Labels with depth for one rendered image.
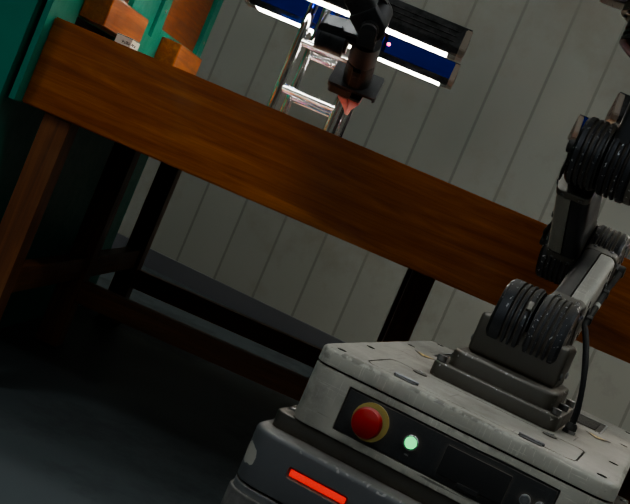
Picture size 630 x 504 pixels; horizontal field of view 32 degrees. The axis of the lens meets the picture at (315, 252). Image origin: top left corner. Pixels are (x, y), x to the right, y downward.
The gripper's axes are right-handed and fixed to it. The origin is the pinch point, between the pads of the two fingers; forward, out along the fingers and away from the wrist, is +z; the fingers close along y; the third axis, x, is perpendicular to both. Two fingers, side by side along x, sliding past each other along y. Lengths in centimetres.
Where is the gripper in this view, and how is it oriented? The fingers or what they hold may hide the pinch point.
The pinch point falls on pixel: (347, 110)
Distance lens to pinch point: 227.9
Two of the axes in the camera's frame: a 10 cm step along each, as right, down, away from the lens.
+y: -9.2, -3.9, 0.8
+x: -3.6, 7.2, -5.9
